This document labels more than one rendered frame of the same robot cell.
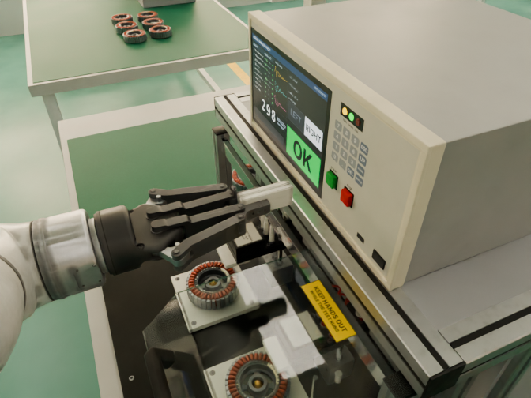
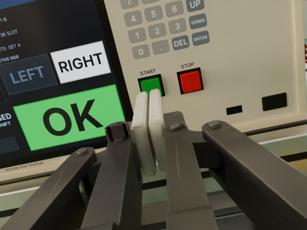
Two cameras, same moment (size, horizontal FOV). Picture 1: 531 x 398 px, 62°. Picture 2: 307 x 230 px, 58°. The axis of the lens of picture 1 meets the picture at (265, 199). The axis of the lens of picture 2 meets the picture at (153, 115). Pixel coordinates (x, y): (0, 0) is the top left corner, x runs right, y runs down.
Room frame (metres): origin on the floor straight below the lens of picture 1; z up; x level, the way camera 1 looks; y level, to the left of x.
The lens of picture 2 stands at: (0.35, 0.14, 1.25)
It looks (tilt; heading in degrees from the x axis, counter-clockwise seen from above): 19 degrees down; 298
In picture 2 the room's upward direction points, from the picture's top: 13 degrees counter-clockwise
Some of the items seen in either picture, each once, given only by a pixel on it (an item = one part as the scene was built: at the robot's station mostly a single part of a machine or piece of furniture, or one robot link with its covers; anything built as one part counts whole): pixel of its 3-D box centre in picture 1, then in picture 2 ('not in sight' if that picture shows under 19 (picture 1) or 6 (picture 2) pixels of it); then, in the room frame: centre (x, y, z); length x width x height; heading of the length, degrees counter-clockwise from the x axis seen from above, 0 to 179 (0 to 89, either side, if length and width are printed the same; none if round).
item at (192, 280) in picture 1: (212, 284); not in sight; (0.61, 0.11, 0.80); 0.11 x 0.11 x 0.04
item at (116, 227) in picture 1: (141, 233); not in sight; (0.37, 0.14, 1.18); 0.09 x 0.08 x 0.07; 114
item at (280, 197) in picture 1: (266, 200); (159, 124); (0.43, 0.00, 1.18); 0.07 x 0.01 x 0.03; 114
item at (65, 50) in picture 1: (135, 67); not in sight; (2.75, 0.84, 0.37); 1.85 x 1.10 x 0.75; 24
